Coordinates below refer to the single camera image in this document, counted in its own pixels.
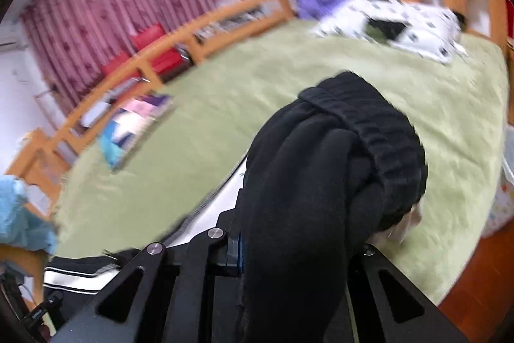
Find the white wastebasket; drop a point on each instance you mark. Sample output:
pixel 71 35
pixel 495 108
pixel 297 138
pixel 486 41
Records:
pixel 502 202

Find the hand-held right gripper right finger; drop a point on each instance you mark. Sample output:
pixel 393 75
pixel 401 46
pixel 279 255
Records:
pixel 385 286

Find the geometric patterned pillow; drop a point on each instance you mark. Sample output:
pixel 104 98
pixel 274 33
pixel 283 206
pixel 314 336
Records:
pixel 132 130

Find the pink striped curtain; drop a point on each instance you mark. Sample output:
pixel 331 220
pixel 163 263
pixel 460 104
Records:
pixel 100 5

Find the black pants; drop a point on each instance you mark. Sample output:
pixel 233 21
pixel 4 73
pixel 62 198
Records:
pixel 313 186

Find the red chair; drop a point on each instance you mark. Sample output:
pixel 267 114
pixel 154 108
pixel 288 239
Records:
pixel 120 63
pixel 158 45

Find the light blue plush toy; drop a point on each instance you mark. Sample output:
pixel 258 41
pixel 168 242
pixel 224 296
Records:
pixel 20 214

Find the white air conditioner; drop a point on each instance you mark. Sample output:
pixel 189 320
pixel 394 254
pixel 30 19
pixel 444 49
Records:
pixel 10 45

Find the white floral pillow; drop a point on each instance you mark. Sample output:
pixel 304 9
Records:
pixel 421 25

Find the green fleece blanket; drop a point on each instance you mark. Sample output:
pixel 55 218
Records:
pixel 441 106

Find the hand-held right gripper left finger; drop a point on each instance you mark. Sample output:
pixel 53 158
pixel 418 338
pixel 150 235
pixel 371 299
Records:
pixel 192 286

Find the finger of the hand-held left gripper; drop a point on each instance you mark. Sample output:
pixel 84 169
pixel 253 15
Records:
pixel 42 309

